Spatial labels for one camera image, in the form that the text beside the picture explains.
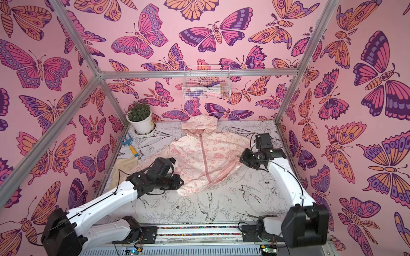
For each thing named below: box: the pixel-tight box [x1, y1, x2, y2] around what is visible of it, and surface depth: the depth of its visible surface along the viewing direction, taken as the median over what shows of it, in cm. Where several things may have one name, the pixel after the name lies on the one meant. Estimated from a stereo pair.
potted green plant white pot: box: [125, 100, 155, 135], surface depth 108 cm
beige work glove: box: [108, 156, 139, 191], surface depth 99 cm
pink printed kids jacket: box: [135, 114, 251, 197], surface depth 105 cm
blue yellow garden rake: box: [117, 132, 139, 158], surface depth 111 cm
